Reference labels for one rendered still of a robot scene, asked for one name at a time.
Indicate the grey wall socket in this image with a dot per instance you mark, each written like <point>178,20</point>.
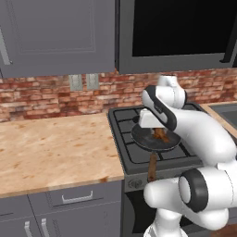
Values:
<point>75,82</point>
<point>92,81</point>

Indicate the grey wall cupboard door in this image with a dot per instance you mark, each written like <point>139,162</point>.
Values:
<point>58,34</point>

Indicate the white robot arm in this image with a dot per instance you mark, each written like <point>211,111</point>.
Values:
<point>200,132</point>

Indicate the black microwave oven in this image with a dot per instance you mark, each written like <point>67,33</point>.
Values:
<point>172,31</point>

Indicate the dark grey gas hob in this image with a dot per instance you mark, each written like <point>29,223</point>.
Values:
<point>123,129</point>

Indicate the brown chicken drumstick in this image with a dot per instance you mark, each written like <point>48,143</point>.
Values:
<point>160,134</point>

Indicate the grey base cupboard door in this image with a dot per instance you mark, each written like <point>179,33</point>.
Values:
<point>12,228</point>
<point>83,222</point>

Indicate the wide grey drawer front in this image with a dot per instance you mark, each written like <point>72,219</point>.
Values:
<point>105,193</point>

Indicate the narrow grey drawer front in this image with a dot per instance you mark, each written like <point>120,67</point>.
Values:
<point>15,205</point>

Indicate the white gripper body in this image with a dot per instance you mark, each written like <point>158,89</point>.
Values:
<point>147,119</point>

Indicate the round grey hob knob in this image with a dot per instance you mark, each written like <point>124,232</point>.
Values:
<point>135,183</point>

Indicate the grey sink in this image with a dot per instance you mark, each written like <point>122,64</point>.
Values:
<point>227,114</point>

